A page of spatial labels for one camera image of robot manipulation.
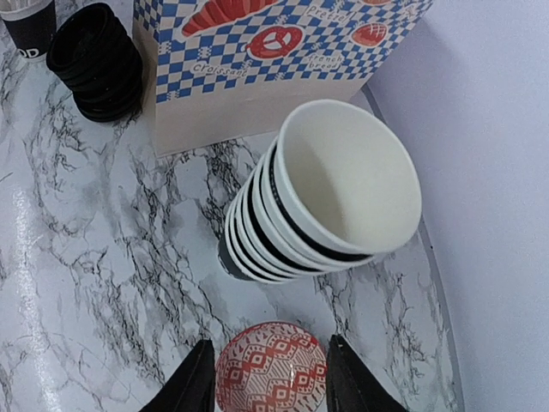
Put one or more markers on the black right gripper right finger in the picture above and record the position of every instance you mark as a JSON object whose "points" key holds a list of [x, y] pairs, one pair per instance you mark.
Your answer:
{"points": [[350, 384]]}

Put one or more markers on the red patterned ceramic bowl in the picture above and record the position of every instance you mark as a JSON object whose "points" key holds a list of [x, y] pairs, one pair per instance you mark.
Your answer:
{"points": [[272, 366]]}

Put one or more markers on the stack of black lids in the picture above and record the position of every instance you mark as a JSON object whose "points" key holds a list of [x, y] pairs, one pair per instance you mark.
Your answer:
{"points": [[93, 55]]}

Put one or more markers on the checkered paper takeout bag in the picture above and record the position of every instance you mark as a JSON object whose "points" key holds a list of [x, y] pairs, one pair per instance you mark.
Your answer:
{"points": [[218, 70]]}

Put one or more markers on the stack of paper cups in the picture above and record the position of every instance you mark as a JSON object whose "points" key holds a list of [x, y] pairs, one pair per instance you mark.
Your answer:
{"points": [[335, 188]]}

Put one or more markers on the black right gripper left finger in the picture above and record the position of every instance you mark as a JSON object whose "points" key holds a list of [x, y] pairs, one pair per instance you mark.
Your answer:
{"points": [[191, 387]]}

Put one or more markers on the black cup holding straws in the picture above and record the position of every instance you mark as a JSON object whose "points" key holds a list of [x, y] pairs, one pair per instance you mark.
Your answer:
{"points": [[31, 26]]}

